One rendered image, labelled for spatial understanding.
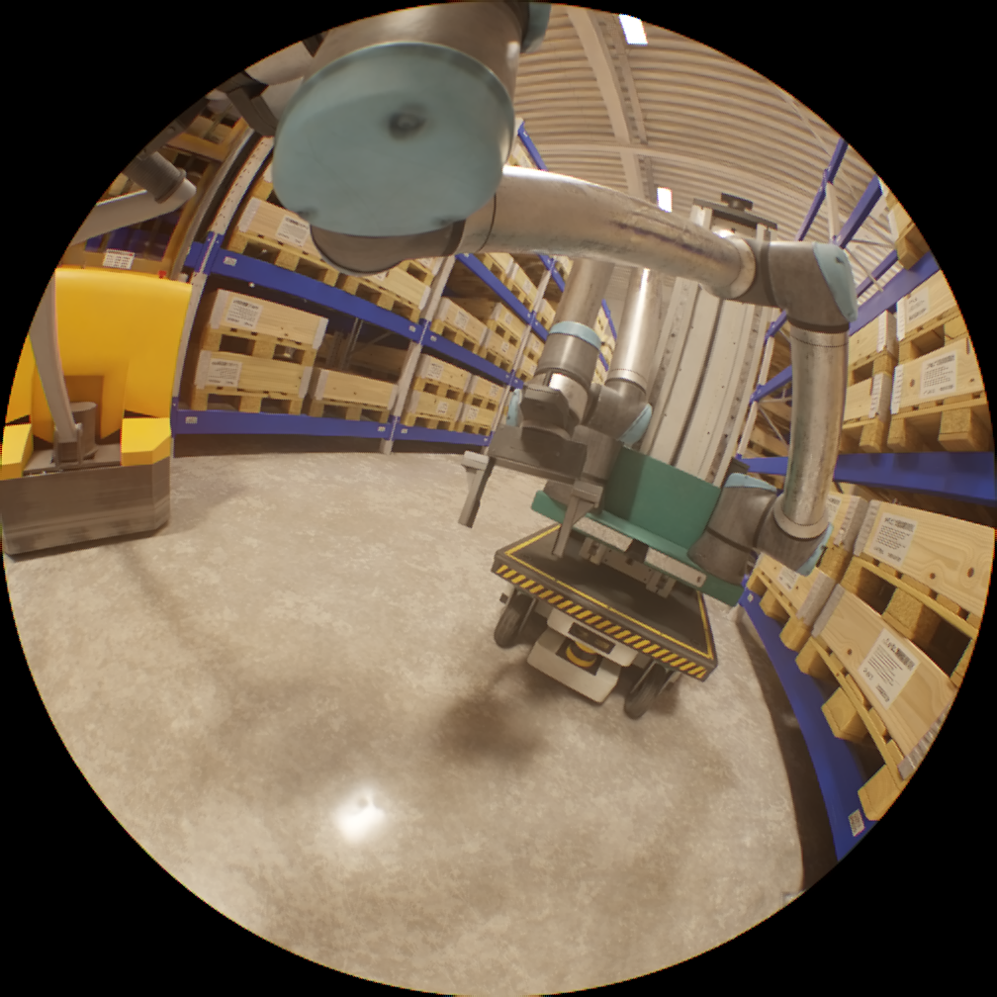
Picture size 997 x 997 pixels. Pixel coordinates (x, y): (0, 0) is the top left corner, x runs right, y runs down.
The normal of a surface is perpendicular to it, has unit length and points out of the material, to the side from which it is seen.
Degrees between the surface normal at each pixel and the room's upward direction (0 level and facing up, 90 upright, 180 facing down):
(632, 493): 90
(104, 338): 74
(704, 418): 90
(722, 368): 90
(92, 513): 90
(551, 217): 114
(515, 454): 67
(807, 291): 140
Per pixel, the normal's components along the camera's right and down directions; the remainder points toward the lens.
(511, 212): 0.44, 0.73
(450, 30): 0.54, 0.37
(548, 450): -0.22, -0.25
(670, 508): -0.47, 0.08
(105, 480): 0.84, 0.40
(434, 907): 0.32, -0.91
